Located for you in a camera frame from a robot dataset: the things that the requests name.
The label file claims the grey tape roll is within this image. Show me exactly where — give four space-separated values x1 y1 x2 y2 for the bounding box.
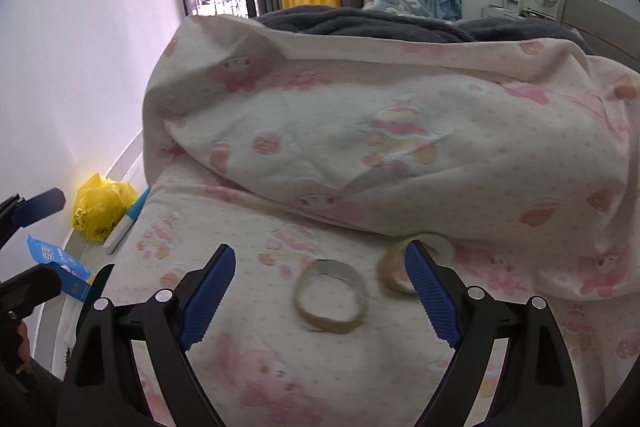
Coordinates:
292 258 371 334

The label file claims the yellow plastic bag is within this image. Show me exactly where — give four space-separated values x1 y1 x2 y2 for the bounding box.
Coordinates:
73 173 139 244

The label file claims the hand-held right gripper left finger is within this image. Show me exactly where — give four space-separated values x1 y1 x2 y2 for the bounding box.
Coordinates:
62 243 237 427

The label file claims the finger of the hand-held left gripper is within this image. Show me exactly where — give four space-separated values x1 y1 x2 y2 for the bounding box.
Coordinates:
0 188 67 229
0 264 63 314

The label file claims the beige padded headboard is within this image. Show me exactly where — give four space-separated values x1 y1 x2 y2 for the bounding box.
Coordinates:
561 0 640 74

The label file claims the dark grey blanket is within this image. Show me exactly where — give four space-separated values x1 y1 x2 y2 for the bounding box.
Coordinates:
255 5 599 56

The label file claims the pink printed bed sheet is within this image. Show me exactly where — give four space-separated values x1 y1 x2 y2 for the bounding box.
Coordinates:
62 167 640 427

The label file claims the person's left hand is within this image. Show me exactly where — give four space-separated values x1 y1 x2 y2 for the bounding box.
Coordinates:
15 322 34 376

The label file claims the pink printed quilt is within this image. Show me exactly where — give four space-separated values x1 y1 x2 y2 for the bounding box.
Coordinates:
142 13 640 254

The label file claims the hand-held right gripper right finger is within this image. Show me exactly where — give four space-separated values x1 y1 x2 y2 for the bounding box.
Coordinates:
404 239 583 427

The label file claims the clear tape roll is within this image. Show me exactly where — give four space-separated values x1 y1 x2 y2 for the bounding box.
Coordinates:
376 232 457 296

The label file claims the white vanity table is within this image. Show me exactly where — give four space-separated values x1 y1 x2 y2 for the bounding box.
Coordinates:
481 3 562 24

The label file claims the blue cardboard box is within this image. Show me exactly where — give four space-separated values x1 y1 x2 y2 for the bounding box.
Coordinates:
26 234 94 304

